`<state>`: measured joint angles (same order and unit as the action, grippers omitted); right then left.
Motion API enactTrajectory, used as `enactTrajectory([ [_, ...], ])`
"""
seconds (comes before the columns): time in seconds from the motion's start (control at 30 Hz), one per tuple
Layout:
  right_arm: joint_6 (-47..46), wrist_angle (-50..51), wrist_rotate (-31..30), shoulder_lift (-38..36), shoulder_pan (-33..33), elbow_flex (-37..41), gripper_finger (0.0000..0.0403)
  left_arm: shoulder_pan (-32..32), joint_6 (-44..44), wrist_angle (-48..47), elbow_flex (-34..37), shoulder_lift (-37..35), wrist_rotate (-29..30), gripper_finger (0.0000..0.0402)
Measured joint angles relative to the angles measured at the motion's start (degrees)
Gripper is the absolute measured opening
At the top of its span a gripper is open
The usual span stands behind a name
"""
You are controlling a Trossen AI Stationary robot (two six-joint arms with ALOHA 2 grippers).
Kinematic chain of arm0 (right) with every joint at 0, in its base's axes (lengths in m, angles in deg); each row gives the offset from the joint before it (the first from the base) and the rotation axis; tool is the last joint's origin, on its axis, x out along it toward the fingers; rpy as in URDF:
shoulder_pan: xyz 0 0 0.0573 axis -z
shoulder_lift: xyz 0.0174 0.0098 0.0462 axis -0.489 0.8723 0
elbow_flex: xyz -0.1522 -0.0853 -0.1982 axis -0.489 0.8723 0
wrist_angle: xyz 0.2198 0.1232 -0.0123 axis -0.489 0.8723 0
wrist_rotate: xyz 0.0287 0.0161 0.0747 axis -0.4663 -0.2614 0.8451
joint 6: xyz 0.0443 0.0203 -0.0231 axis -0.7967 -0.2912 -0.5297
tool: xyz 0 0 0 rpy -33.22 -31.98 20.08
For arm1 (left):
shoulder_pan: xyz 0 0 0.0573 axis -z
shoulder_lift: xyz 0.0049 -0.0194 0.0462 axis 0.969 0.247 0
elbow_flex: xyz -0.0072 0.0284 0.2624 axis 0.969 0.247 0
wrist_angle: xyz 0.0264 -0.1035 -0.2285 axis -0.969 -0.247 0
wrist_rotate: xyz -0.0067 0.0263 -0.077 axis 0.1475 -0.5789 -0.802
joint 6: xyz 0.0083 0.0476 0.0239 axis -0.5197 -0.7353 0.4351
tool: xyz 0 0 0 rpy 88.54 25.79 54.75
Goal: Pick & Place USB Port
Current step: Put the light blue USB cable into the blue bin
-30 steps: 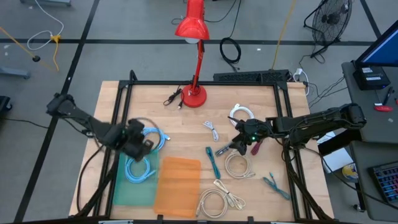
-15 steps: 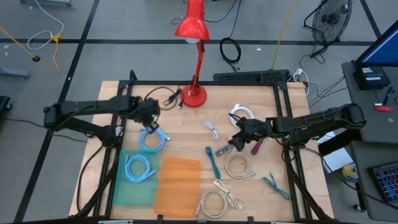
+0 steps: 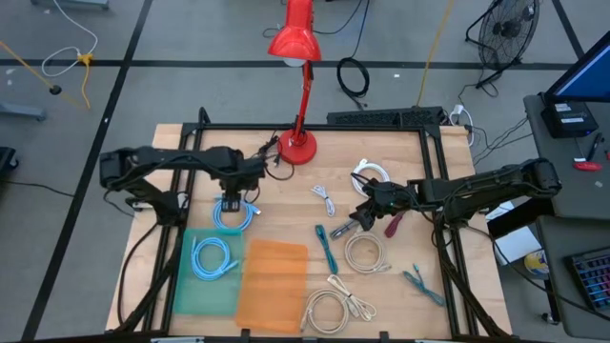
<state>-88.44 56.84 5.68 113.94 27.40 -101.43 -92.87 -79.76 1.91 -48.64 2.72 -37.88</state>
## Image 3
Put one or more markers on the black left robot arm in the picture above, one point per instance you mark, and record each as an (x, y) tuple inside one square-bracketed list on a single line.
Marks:
[(157, 157)]

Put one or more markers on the orange translucent tray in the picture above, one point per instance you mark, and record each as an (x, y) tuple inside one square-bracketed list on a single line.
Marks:
[(271, 290)]

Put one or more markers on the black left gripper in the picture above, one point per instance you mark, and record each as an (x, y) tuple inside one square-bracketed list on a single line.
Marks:
[(245, 176)]

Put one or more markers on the black power strip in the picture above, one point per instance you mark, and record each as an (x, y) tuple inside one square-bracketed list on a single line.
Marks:
[(381, 116)]

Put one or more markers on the black floor puck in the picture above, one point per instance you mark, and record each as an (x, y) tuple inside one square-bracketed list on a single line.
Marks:
[(55, 89)]

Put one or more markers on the green translucent tray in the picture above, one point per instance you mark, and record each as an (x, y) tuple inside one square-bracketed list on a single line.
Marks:
[(209, 295)]

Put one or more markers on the red desk lamp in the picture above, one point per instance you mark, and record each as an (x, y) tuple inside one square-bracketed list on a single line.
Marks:
[(298, 147)]

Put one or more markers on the red object on desk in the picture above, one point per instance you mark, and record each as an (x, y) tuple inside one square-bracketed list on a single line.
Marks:
[(588, 166)]

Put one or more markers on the black pen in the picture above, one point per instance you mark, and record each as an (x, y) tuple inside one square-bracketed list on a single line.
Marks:
[(594, 147)]

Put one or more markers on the grey table foot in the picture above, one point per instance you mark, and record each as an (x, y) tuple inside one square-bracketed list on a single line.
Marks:
[(71, 4), (21, 112)]

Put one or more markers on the black box with labels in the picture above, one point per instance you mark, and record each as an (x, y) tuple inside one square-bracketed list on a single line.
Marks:
[(569, 119)]

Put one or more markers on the black metal table frame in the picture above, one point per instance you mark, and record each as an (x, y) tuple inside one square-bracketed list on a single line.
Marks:
[(333, 127)]

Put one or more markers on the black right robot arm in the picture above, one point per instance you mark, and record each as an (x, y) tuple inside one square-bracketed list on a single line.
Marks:
[(486, 186)]

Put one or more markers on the grey keyboard desk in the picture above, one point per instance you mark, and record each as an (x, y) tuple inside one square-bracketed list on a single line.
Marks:
[(555, 238)]

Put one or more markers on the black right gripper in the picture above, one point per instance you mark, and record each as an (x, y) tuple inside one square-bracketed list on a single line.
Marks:
[(391, 197)]

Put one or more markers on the black floor fan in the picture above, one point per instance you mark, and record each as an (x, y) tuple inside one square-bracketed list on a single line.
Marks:
[(507, 28)]

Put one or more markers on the black chair base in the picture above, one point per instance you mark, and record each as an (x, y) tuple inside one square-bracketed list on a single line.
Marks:
[(6, 162)]

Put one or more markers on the black computer monitor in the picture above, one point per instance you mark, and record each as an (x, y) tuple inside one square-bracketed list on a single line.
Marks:
[(586, 76)]

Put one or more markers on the white paper box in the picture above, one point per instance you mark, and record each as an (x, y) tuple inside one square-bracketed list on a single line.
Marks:
[(517, 244)]

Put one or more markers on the grey monitor desk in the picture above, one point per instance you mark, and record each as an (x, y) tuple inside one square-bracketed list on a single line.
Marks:
[(572, 195)]

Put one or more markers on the colourful backlit keyboard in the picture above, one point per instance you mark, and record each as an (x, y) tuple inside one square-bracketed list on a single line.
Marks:
[(593, 278)]

